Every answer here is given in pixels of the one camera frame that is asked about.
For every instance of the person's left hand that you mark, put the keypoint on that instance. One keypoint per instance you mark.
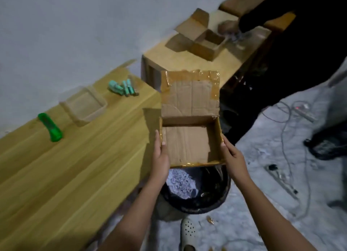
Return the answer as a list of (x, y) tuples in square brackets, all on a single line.
[(160, 164)]

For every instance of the person's right hand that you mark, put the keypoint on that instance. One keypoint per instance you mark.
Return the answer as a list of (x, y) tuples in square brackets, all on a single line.
[(236, 161)]

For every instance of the person's right thumb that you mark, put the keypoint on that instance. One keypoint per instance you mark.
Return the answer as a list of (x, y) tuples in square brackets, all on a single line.
[(225, 145)]

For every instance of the person's left thumb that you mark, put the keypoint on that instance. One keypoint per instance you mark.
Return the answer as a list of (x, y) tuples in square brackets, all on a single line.
[(163, 145)]

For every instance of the taped cardboard box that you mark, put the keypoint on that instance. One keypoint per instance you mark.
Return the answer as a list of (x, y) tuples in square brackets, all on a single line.
[(189, 139)]

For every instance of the person's right forearm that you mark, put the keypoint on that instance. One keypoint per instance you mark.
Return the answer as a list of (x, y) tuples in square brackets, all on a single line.
[(268, 215)]

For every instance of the person's left forearm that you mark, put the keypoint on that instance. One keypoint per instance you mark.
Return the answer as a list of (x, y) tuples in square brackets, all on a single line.
[(135, 215)]

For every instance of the pile of shredded white paper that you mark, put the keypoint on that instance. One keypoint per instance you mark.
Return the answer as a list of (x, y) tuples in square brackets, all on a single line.
[(181, 183)]

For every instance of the black trash bin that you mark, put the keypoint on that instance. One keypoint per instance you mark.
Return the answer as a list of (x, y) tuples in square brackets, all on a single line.
[(208, 193)]

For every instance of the teal cylindrical battery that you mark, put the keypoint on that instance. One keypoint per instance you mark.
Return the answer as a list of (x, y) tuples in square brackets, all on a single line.
[(131, 88), (125, 88)]

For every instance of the teal plastic piece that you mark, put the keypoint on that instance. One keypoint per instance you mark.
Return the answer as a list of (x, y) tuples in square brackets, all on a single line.
[(116, 87)]

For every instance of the white power strip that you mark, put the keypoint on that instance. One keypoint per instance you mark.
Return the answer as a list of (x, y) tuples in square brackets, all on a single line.
[(306, 113)]

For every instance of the small wooden table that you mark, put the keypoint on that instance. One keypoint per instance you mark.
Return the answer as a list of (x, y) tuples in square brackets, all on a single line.
[(173, 58)]

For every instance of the clear plastic container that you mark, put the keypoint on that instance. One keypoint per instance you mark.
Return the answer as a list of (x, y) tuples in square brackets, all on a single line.
[(84, 107)]

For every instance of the white clog shoe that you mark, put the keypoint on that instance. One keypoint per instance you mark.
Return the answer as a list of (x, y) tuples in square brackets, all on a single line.
[(188, 233)]

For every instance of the long wooden table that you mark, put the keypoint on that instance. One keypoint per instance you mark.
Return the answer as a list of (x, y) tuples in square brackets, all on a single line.
[(67, 172)]

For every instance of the open empty cardboard box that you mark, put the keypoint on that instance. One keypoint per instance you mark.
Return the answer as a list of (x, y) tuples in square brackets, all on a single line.
[(203, 41)]

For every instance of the clear plastic bag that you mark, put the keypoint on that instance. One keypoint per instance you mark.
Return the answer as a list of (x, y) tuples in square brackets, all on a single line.
[(245, 40)]

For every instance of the green plastic flashlight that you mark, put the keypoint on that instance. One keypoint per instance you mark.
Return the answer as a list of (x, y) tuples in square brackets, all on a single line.
[(51, 128)]

